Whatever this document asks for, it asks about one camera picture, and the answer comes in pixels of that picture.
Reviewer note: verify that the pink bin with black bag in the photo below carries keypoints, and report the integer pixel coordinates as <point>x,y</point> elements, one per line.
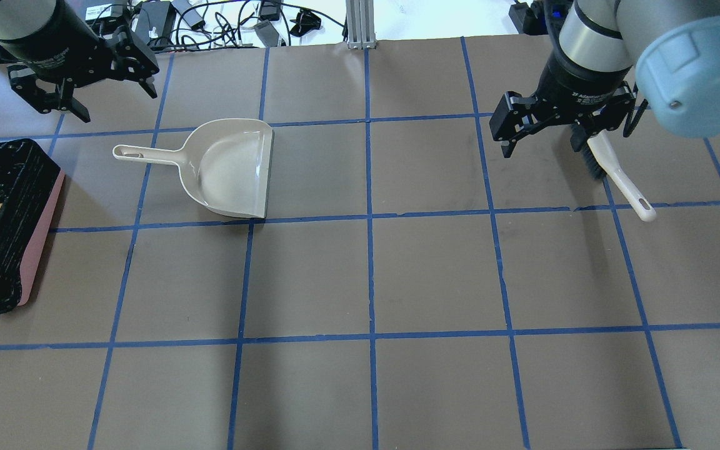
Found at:
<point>30,182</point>

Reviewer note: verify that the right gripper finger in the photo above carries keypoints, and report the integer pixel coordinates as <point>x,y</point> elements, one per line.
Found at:
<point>620,108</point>
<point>518,116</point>

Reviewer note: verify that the beige hand brush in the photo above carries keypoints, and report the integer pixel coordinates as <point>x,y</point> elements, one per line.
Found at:
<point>604,155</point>

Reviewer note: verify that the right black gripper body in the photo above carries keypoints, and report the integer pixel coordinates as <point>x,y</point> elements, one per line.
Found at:
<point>575,82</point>

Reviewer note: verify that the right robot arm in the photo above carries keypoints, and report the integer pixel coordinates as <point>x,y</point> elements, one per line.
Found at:
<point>605,53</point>

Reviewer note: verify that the aluminium frame post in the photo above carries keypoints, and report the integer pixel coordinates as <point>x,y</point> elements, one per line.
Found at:
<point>360,31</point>

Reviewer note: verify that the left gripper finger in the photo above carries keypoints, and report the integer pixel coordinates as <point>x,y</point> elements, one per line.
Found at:
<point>46,88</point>
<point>127,58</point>

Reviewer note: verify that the beige plastic dustpan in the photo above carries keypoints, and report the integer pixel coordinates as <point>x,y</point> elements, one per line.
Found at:
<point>223,165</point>

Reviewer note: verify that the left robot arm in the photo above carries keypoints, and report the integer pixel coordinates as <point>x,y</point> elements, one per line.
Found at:
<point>56,52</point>

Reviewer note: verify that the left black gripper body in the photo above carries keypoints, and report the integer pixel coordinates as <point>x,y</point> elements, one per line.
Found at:
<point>54,51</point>

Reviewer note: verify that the black power adapter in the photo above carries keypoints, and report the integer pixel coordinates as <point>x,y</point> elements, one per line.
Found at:
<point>155,20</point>

